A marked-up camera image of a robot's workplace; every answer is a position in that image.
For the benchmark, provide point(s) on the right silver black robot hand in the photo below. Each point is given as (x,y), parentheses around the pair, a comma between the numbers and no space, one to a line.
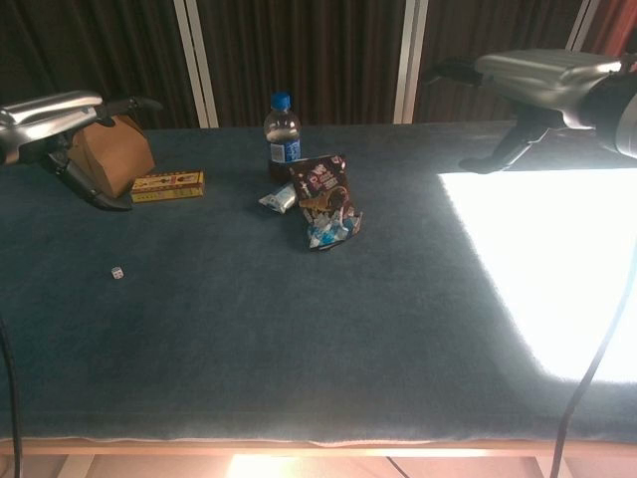
(542,79)

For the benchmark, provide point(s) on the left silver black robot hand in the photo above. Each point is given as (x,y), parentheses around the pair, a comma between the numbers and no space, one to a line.
(47,115)

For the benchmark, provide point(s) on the small white die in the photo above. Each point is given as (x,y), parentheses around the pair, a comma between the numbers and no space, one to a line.
(117,272)

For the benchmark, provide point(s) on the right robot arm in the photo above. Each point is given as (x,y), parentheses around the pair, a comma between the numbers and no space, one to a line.
(613,117)

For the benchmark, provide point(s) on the brown cardboard box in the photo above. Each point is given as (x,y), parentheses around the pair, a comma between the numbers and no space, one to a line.
(117,154)

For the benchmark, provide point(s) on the yellow red rectangular box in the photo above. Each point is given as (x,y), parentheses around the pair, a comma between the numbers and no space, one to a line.
(167,186)

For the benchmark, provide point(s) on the dark brown curtain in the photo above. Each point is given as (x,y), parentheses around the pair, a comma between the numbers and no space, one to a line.
(308,55)

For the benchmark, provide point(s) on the blue capped plastic bottle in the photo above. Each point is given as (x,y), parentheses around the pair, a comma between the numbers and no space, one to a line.
(282,129)

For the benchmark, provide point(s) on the small white blue packet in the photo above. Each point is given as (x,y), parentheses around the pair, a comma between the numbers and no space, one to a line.
(278,198)

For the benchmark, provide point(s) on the dark brown snack bag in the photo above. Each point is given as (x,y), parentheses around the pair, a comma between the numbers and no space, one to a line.
(323,204)

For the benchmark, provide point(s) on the blue fleece table cloth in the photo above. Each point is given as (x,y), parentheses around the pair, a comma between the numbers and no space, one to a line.
(278,299)

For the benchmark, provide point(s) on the white vertical frame post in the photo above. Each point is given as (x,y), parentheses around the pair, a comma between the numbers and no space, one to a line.
(196,62)
(579,25)
(410,60)

